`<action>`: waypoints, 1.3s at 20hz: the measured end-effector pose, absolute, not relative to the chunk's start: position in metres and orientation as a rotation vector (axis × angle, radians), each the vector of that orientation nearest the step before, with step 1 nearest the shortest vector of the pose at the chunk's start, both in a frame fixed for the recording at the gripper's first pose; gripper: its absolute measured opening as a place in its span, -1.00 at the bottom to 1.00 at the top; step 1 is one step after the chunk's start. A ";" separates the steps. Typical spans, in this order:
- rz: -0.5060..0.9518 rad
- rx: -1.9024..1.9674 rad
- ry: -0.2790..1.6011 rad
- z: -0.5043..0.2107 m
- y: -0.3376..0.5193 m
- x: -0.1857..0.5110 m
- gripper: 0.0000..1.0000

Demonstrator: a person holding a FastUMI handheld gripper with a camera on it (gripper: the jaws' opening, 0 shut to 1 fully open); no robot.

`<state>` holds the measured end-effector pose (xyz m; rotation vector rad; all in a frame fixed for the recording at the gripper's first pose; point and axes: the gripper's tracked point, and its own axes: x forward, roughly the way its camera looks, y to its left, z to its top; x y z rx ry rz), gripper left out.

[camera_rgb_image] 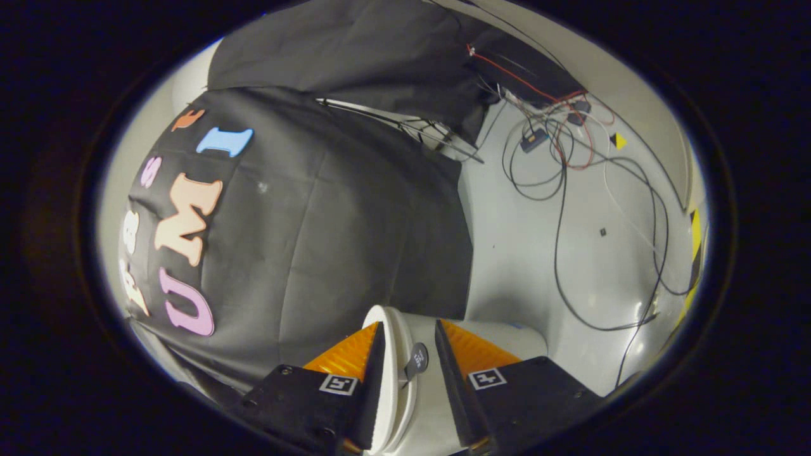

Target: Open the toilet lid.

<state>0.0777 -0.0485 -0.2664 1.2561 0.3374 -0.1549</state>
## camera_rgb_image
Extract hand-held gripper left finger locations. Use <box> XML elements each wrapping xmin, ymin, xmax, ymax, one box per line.
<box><xmin>229</xmin><ymin>321</ymin><xmax>386</xmax><ymax>456</ymax></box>

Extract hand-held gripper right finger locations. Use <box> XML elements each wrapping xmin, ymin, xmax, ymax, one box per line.
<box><xmin>435</xmin><ymin>319</ymin><xmax>603</xmax><ymax>456</ymax></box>

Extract white toilet lid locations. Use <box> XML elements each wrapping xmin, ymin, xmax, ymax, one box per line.
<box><xmin>362</xmin><ymin>305</ymin><xmax>430</xmax><ymax>455</ymax></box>

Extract white toilet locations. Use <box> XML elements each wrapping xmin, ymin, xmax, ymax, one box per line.
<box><xmin>405</xmin><ymin>313</ymin><xmax>549</xmax><ymax>456</ymax></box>

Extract black backdrop cloth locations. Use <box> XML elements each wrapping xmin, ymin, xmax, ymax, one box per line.
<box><xmin>117</xmin><ymin>85</ymin><xmax>475</xmax><ymax>395</ymax></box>

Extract black tripod light stand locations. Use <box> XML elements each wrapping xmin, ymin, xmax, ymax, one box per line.
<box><xmin>317</xmin><ymin>98</ymin><xmax>486</xmax><ymax>165</ymax></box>

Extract yellow floor tape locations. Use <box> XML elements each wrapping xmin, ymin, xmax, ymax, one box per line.
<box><xmin>687</xmin><ymin>208</ymin><xmax>706</xmax><ymax>317</ymax></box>

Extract black flat board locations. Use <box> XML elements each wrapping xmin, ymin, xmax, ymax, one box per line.
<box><xmin>469</xmin><ymin>25</ymin><xmax>585</xmax><ymax>110</ymax></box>

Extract plain black side cloth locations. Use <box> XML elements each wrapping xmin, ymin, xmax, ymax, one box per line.
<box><xmin>208</xmin><ymin>0</ymin><xmax>502</xmax><ymax>145</ymax></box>

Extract tangled black cables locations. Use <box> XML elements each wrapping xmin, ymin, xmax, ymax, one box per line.
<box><xmin>501</xmin><ymin>95</ymin><xmax>701</xmax><ymax>388</ymax></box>

